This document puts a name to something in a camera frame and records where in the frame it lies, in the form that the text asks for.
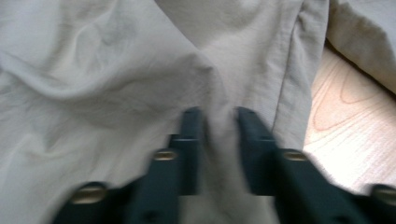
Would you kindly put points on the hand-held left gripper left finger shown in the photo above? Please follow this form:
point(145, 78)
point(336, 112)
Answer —
point(186, 155)

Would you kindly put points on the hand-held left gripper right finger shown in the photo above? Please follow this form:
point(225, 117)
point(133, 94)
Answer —
point(258, 155)

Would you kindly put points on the khaki pants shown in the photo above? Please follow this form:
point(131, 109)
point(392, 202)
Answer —
point(93, 77)

